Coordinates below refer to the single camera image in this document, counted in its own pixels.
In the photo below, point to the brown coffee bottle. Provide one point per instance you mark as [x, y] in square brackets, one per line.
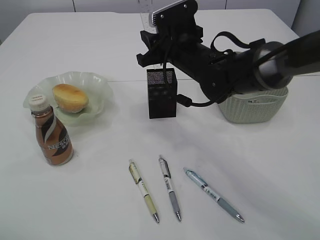
[52, 136]

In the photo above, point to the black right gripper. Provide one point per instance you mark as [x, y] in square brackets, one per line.
[219, 74]

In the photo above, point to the blue grip pen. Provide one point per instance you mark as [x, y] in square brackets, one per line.
[226, 206]

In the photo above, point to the grey barrel pen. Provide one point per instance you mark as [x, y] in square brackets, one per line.
[169, 186]

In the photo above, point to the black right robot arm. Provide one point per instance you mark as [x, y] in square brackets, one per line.
[262, 66]

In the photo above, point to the clear plastic ruler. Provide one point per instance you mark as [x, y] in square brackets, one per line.
[146, 8]

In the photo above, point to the paper ball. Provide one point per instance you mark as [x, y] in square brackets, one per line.
[253, 101]

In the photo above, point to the black mesh pen holder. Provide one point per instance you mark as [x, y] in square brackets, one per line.
[162, 102]

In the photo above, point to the pale green wavy plate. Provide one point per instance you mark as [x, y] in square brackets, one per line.
[100, 96]

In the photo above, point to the pale green woven basket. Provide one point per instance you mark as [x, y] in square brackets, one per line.
[236, 108]

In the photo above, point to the cream barrel pen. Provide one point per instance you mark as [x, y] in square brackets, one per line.
[138, 180]

